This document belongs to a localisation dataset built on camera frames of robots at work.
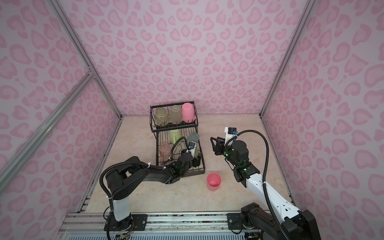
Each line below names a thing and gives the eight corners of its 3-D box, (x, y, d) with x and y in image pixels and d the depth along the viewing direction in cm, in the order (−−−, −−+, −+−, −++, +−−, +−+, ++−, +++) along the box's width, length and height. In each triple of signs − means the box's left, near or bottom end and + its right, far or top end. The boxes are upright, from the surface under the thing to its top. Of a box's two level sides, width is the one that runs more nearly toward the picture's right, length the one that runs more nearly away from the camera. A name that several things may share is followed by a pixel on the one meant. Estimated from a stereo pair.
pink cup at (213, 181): (207, 191, 85) (207, 184, 77) (206, 179, 89) (207, 172, 81) (220, 191, 85) (222, 184, 77) (219, 179, 89) (221, 172, 81)
